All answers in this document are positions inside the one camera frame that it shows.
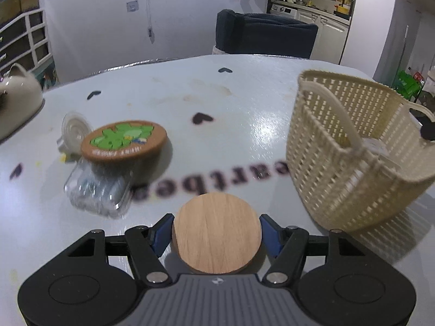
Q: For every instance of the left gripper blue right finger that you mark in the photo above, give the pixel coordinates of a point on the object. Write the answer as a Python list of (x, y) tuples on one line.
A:
[(285, 247)]

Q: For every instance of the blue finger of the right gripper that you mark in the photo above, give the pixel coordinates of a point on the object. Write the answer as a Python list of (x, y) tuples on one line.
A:
[(427, 130)]

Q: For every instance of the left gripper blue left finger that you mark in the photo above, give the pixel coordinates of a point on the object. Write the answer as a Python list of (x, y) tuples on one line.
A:
[(145, 247)]

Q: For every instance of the clear plastic case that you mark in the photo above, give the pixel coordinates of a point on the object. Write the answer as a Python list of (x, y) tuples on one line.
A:
[(100, 188)]

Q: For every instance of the round wooden lid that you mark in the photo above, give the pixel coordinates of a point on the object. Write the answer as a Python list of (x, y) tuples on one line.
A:
[(216, 233)]

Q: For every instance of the beige plastic woven basket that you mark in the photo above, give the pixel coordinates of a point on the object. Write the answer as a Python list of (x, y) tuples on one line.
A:
[(355, 152)]

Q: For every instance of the cork coaster green elephant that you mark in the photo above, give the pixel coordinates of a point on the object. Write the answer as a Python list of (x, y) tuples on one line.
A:
[(123, 141)]

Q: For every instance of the green cardboard box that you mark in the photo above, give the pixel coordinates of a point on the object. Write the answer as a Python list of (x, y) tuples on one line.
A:
[(409, 86)]

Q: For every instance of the white kitchen cabinets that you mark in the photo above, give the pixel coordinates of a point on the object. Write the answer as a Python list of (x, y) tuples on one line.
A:
[(330, 39)]

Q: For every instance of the white washing machine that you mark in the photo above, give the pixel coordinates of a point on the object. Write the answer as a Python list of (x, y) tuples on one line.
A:
[(283, 10)]

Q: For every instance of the cat-shaped ceramic teapot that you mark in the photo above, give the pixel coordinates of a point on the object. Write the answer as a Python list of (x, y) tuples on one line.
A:
[(21, 99)]

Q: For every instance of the dark blue chair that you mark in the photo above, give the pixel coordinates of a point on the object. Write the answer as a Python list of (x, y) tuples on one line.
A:
[(263, 34)]

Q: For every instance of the white drawer cabinet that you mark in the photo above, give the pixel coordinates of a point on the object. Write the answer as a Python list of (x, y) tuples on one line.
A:
[(25, 40)]

